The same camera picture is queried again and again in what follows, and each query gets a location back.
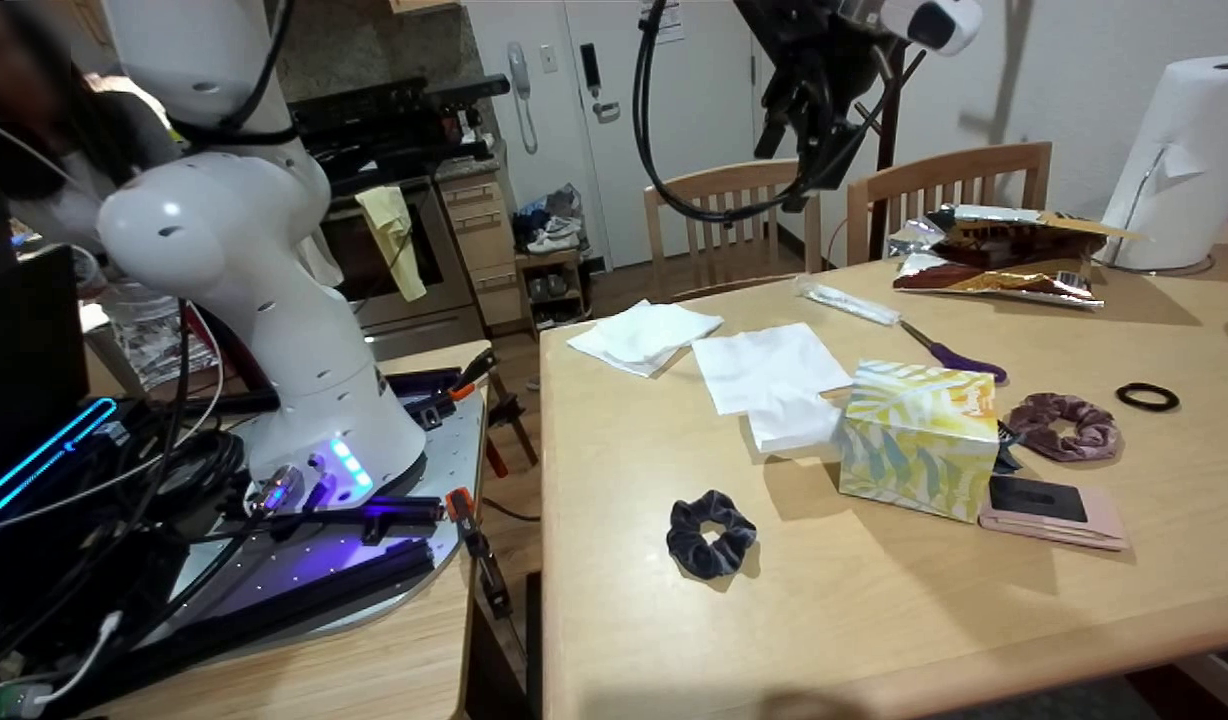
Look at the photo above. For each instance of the white paper towel sheet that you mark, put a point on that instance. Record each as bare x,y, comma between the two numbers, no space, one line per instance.
776,376

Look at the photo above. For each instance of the black monitor with blue light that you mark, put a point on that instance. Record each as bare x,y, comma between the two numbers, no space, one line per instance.
44,404

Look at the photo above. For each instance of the wooden chair near door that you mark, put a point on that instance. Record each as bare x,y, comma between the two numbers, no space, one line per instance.
730,227

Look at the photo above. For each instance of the clear plastic wrapped utensil packet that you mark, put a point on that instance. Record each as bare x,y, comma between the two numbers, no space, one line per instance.
855,304

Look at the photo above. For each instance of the pink phone with black screen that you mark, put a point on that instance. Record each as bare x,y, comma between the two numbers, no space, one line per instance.
1062,513

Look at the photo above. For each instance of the dark wooden coat stand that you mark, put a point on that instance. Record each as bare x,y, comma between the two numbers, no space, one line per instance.
898,26

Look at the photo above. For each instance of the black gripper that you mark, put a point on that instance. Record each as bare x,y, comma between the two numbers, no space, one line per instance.
827,52

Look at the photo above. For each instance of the folded white paper napkin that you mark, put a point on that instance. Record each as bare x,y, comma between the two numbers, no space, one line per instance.
645,339

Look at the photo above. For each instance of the wooden chair near boiler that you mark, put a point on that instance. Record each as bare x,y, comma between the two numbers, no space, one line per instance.
997,172

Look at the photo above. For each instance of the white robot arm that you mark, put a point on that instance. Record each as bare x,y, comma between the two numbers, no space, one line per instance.
225,229

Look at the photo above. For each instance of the yellow green tissue box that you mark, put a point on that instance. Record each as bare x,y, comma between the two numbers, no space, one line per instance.
917,438

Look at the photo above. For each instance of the black velvet scrunchie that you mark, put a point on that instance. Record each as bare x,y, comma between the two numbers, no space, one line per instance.
710,534

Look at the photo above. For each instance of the purple handled scissors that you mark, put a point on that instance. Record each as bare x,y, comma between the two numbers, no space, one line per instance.
951,357

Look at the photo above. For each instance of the brown snack bag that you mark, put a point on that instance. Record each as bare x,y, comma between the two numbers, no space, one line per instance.
1015,252

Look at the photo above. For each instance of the maroon patterned scrunchie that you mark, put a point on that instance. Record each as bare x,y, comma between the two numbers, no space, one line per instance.
1064,428

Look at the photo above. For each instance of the white electric water boiler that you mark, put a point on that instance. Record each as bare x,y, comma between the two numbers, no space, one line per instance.
1172,184

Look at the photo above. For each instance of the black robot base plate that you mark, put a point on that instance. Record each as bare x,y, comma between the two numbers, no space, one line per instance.
312,575

